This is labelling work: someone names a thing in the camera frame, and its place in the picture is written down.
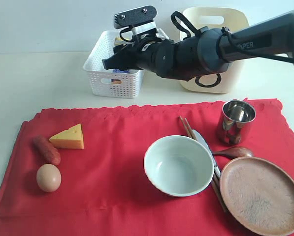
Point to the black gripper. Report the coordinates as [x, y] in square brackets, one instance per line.
[136, 56]

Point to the blue white milk carton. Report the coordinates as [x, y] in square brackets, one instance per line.
[121, 71]

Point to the yellow cheese wedge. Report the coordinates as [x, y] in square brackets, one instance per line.
[71, 138]

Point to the red sausage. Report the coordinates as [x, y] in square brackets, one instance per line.
[47, 150]

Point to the yellow lemon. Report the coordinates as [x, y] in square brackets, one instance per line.
[120, 42]

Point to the orange fried chicken piece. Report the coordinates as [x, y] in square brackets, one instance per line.
[116, 81]

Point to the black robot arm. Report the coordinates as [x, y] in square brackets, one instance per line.
[203, 51]

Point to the white perforated plastic basket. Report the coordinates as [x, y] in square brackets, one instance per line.
[100, 78]

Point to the left wooden chopstick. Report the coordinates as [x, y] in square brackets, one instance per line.
[183, 124]

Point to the wooden chopstick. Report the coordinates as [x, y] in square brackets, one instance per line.
[189, 127]
[183, 124]

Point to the right wooden chopstick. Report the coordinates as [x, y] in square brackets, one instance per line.
[189, 127]

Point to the cream plastic bin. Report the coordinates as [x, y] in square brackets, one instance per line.
[217, 17]

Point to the silver table knife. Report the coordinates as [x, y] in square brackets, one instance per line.
[201, 140]

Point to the stainless steel cup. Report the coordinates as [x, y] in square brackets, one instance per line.
[235, 122]

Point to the white ceramic bowl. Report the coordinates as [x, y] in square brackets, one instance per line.
[178, 166]

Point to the dark wooden spoon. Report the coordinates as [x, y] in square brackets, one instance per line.
[234, 152]

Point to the brown egg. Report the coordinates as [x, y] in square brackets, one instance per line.
[48, 178]

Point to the brown wooden plate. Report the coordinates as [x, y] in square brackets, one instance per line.
[259, 195]

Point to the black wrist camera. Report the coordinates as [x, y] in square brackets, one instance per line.
[138, 20]

